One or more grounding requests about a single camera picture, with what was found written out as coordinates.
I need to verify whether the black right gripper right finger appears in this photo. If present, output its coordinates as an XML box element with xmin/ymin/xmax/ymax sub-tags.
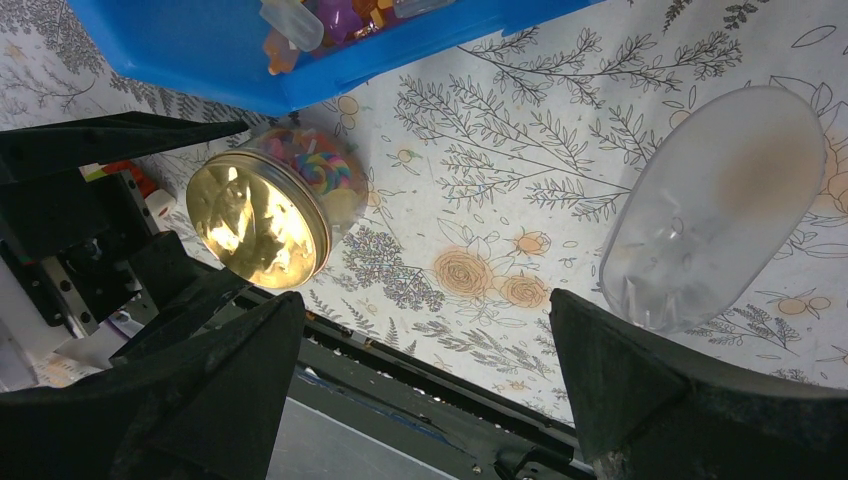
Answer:
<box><xmin>550</xmin><ymin>289</ymin><xmax>847</xmax><ymax>479</ymax></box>

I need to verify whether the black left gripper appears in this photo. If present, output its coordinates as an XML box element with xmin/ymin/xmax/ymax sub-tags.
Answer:
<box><xmin>1</xmin><ymin>111</ymin><xmax>249</xmax><ymax>366</ymax></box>

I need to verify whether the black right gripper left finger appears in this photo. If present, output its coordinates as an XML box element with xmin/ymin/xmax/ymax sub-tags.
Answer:
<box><xmin>1</xmin><ymin>292</ymin><xmax>305</xmax><ymax>479</ymax></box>

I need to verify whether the gold round jar lid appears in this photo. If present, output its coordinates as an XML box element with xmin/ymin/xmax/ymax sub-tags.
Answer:
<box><xmin>185</xmin><ymin>149</ymin><xmax>331</xmax><ymax>289</ymax></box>

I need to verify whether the blue plastic bin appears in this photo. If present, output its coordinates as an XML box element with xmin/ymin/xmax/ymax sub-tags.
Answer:
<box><xmin>69</xmin><ymin>1</ymin><xmax>589</xmax><ymax>115</ymax></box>

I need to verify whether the translucent plastic scoop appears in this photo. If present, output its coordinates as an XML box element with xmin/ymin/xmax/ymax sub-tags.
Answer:
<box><xmin>599</xmin><ymin>86</ymin><xmax>827</xmax><ymax>333</ymax></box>

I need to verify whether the floral patterned table mat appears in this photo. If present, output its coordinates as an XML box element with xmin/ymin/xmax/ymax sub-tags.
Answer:
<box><xmin>0</xmin><ymin>0</ymin><xmax>848</xmax><ymax>429</ymax></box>

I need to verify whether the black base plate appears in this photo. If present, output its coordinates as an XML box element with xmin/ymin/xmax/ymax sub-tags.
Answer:
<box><xmin>248</xmin><ymin>313</ymin><xmax>594</xmax><ymax>479</ymax></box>

